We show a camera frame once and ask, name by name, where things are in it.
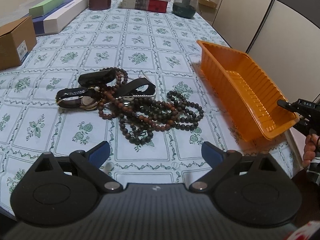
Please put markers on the green rectangular box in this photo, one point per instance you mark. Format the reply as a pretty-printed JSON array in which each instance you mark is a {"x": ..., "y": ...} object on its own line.
[{"x": 44, "y": 7}]

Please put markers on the orange plastic tray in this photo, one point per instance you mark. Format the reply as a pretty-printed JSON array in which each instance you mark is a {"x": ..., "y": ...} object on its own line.
[{"x": 247, "y": 93}]

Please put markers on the right hand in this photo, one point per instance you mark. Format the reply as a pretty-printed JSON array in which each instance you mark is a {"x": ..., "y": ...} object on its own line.
[{"x": 311, "y": 145}]

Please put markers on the black strap wristwatch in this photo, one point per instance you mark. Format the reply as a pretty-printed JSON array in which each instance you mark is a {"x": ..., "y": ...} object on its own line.
[{"x": 81, "y": 97}]

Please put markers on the stack of books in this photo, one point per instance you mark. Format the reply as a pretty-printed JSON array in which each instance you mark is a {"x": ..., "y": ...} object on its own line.
[{"x": 159, "y": 6}]

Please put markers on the white grey wardrobe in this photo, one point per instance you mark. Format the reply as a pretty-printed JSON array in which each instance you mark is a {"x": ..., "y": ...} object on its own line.
[{"x": 282, "y": 36}]

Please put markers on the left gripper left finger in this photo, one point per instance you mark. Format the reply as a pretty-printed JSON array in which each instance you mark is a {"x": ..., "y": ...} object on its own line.
[{"x": 88, "y": 166}]

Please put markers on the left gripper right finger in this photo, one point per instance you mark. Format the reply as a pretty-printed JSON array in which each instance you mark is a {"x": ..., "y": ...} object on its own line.
[{"x": 222, "y": 163}]

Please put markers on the long white box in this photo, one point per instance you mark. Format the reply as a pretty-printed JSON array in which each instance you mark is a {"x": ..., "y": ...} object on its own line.
[{"x": 57, "y": 21}]

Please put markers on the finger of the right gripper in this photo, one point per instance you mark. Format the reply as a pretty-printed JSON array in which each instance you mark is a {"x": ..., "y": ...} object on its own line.
[{"x": 291, "y": 107}]

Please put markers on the dark green glass jar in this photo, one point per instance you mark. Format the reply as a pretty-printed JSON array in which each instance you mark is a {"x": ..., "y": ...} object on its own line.
[{"x": 185, "y": 8}]

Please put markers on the flat blue box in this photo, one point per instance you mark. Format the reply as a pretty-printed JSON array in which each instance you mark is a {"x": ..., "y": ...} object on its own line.
[{"x": 38, "y": 22}]

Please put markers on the black wristband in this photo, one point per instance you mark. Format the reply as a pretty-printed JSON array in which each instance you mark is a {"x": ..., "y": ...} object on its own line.
[{"x": 97, "y": 78}]

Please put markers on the brown cardboard box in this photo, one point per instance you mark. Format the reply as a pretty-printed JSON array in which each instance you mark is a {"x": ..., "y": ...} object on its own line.
[{"x": 17, "y": 41}]

